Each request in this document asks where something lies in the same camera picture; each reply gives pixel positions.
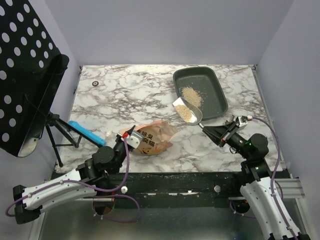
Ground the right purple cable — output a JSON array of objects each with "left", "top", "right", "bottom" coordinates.
[{"left": 229, "top": 117, "right": 296, "bottom": 240}]

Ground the beige litter pile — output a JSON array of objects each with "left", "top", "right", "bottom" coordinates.
[{"left": 181, "top": 86, "right": 203, "bottom": 108}]

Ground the silver metal scoop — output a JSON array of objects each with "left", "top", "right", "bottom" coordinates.
[{"left": 172, "top": 97, "right": 204, "bottom": 129}]

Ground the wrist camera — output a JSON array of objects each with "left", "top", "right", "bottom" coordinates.
[
  {"left": 126, "top": 130, "right": 144, "bottom": 149},
  {"left": 235, "top": 115, "right": 253, "bottom": 130}
]

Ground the blue plastic handle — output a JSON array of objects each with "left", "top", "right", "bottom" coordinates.
[{"left": 68, "top": 120, "right": 106, "bottom": 146}]

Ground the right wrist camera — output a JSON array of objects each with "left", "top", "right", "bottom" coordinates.
[{"left": 235, "top": 115, "right": 253, "bottom": 130}]

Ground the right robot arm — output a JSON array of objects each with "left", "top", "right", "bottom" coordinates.
[{"left": 201, "top": 122, "right": 310, "bottom": 240}]

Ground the dark grey litter tray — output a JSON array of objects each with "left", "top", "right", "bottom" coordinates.
[{"left": 173, "top": 66, "right": 229, "bottom": 121}]

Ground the pink cat litter bag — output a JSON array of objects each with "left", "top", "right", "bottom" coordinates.
[{"left": 132, "top": 120, "right": 178, "bottom": 156}]

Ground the black perforated music stand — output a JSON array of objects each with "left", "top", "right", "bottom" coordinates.
[{"left": 0, "top": 0, "right": 81, "bottom": 168}]

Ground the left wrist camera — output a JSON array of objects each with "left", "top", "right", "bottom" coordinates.
[{"left": 126, "top": 130, "right": 144, "bottom": 149}]

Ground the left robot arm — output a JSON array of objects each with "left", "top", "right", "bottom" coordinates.
[{"left": 5, "top": 131, "right": 143, "bottom": 225}]

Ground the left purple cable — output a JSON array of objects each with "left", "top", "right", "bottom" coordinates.
[{"left": 4, "top": 139, "right": 141, "bottom": 223}]

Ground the purple cable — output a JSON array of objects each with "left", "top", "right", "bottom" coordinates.
[
  {"left": 4, "top": 139, "right": 141, "bottom": 223},
  {"left": 229, "top": 117, "right": 296, "bottom": 240}
]

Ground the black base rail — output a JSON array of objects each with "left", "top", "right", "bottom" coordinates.
[{"left": 93, "top": 170, "right": 305, "bottom": 212}]

